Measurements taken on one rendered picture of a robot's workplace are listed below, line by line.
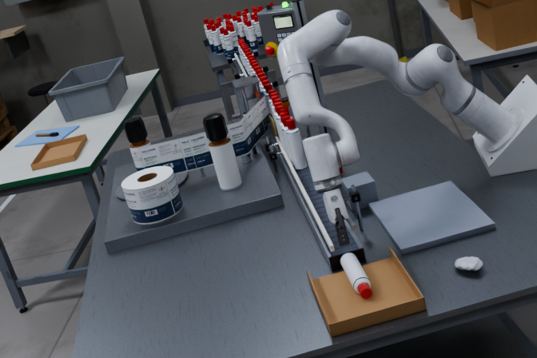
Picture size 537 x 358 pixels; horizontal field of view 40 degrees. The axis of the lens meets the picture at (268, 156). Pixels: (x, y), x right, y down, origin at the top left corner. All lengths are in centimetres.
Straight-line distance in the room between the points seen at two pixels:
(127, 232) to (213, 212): 33
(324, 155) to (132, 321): 77
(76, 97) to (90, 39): 280
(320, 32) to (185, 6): 501
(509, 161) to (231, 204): 100
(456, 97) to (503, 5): 171
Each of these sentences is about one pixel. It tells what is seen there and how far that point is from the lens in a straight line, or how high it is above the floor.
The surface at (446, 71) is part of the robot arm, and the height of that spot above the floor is 123.
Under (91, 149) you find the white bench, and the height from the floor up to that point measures 80.
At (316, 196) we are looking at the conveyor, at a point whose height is 88.
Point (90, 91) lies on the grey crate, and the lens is 478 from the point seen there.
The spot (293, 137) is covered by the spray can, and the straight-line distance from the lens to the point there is 284.
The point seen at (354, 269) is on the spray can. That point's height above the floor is 89.
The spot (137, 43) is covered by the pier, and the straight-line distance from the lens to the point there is 731.
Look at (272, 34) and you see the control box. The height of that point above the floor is 138.
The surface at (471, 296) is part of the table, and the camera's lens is 206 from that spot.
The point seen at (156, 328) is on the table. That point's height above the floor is 83.
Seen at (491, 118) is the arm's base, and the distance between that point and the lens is 266.
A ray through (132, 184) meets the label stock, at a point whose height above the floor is 102.
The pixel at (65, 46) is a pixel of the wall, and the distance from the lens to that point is 768.
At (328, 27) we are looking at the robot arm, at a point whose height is 149.
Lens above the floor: 198
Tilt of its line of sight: 21 degrees down
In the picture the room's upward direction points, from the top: 14 degrees counter-clockwise
